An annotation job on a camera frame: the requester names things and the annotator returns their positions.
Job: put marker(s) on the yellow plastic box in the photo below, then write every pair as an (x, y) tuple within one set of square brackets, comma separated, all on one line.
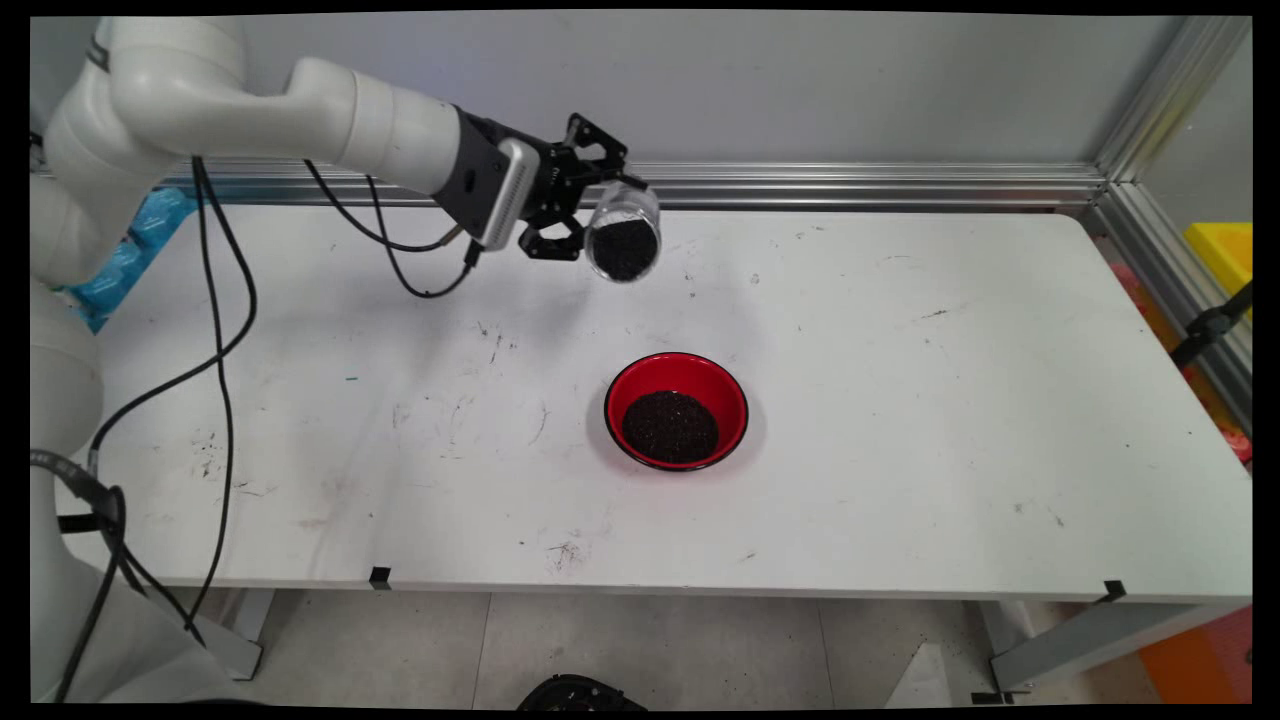
[(1225, 250)]

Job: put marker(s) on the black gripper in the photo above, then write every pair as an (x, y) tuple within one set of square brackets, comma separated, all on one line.
[(555, 185)]

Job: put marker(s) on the horizontal aluminium frame rail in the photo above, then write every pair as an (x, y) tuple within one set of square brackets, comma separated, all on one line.
[(850, 185)]

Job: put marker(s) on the black tape marker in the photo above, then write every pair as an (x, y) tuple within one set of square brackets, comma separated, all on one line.
[(1113, 591), (380, 578)]

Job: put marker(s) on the grey table leg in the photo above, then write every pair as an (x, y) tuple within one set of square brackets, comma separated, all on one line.
[(235, 640), (1090, 640)]

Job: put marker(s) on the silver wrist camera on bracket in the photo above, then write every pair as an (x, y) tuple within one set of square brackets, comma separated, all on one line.
[(505, 195)]

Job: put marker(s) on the blue printed packaging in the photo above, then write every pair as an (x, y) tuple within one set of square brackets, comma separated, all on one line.
[(130, 260)]

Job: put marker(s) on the red bowl with black rim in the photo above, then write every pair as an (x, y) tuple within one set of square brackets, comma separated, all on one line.
[(640, 380)]

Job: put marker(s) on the slanted aluminium frame post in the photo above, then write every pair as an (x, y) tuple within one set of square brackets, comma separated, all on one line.
[(1150, 110)]

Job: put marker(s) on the black object on floor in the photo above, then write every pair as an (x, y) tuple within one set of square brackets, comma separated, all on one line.
[(580, 695)]

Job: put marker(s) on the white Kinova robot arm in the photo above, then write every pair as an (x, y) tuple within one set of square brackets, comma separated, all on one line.
[(330, 115)]

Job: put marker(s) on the orange box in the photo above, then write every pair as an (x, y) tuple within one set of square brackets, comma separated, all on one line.
[(1200, 660)]

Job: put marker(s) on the black grains heap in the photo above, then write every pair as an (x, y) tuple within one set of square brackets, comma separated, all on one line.
[(670, 428)]

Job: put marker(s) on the clear jar with black grains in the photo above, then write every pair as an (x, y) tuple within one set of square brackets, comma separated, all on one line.
[(622, 240)]

